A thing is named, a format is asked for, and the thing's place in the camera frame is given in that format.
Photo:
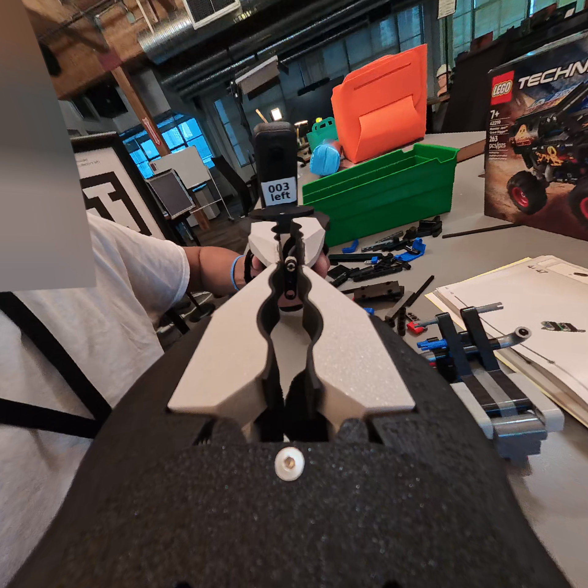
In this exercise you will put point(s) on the short black lego beam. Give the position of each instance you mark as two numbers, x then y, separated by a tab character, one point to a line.
291	287

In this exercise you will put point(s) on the white lego instruction booklet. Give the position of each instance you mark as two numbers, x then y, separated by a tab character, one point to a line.
551	298

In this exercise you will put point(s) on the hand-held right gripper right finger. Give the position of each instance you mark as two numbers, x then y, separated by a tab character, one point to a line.
363	363

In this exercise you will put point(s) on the light blue round bundle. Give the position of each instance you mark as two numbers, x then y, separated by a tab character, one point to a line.
325	160

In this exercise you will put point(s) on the whiteboard on stand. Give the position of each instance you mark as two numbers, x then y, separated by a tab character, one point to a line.
193	165

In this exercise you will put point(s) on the green plastic storage bin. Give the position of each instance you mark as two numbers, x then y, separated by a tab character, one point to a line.
381	202

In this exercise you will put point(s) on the green bag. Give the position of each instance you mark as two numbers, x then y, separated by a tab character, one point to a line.
321	131

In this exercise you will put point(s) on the white ceiling vent unit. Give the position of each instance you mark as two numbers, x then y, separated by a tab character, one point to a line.
211	11

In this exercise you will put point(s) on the silver ventilation duct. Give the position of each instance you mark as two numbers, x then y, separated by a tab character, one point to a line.
183	39

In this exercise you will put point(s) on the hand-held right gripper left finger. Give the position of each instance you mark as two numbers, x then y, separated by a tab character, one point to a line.
220	363

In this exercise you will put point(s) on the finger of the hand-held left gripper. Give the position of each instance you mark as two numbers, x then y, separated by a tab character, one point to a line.
262	241
312	239

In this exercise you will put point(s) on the large black grey lego chassis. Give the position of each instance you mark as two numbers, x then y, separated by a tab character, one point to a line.
500	399

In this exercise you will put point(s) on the blue wristband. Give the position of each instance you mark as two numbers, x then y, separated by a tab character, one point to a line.
235	273

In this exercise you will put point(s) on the pile of loose lego pieces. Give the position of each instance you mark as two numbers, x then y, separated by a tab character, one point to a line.
381	289

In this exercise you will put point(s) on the orange fabric bag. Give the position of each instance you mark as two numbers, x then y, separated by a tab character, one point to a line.
381	105

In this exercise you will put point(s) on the grey framed screen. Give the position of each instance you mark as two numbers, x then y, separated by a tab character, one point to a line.
171	193

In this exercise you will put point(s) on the long black lego axle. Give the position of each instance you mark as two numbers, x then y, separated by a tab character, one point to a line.
482	231
413	296

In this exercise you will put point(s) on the person's left forearm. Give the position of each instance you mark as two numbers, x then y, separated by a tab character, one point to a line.
211	271

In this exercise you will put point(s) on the person's left hand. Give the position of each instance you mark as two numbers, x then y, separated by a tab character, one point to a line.
324	268

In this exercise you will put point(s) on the lego set box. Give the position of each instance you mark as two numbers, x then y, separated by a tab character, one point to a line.
542	160

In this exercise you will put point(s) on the framed black white marker sign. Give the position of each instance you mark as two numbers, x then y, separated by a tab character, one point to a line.
105	202

